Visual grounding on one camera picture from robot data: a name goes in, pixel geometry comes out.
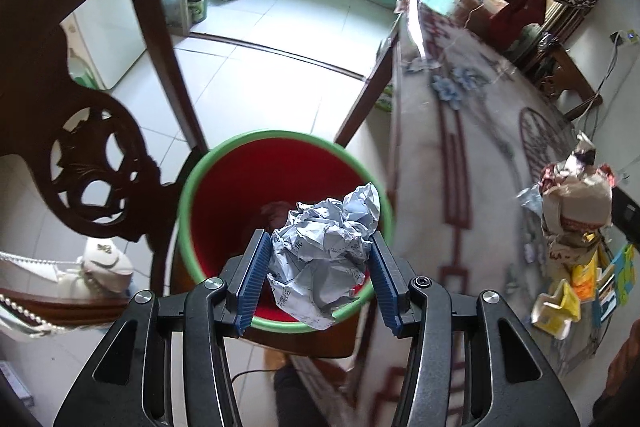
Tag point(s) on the red hanging garment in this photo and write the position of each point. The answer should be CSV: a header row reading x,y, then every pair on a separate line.
x,y
520,12

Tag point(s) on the silver foil wrapper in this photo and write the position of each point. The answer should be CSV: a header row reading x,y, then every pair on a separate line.
x,y
530,197

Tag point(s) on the green box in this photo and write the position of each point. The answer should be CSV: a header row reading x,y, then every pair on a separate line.
x,y
384,99

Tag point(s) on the black bucket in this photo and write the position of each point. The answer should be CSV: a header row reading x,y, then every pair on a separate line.
x,y
198,2

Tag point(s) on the plain brown wooden chair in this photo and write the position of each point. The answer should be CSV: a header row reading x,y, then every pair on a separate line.
x,y
565,72

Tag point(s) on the white refrigerator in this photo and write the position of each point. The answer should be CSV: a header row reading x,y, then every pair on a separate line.
x,y
115,37

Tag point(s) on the carved dark wooden chair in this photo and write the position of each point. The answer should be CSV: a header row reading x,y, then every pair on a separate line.
x,y
30,57

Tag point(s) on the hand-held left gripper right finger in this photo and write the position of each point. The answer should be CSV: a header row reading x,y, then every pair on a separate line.
x,y
385,282

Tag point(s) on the teal packet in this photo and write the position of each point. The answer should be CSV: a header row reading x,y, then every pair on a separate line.
x,y
625,272

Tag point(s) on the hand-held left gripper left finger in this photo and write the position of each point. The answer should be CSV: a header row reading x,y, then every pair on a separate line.
x,y
252,277

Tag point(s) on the white paper ball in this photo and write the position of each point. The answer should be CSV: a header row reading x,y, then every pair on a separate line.
x,y
320,257

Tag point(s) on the red bin with green rim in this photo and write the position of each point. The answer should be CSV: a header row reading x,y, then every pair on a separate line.
x,y
235,187

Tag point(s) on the wall socket with charger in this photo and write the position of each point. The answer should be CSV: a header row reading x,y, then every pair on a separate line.
x,y
625,38

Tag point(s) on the crumpled brown paper bag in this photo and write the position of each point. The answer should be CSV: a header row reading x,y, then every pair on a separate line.
x,y
575,202

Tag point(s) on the yellow snack wrapper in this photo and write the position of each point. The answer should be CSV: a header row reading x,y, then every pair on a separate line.
x,y
560,307

